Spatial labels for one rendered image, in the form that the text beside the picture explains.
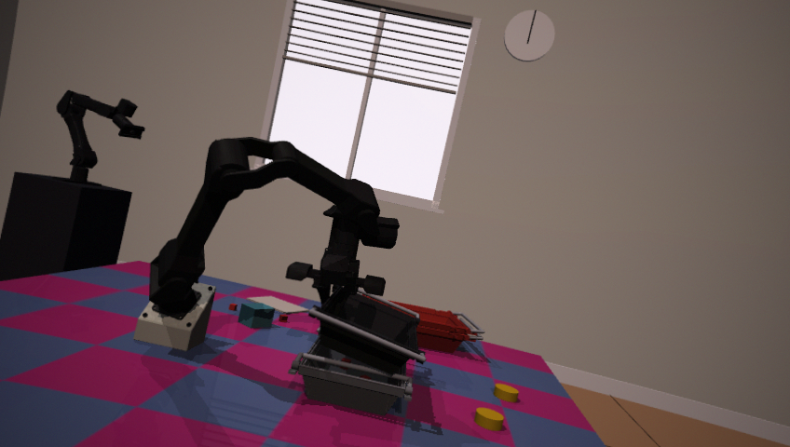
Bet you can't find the golden yellow short cylinder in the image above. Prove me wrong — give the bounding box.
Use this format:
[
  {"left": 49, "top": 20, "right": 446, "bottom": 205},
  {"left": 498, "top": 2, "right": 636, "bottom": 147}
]
[
  {"left": 474, "top": 407, "right": 504, "bottom": 431},
  {"left": 494, "top": 383, "right": 518, "bottom": 403}
]

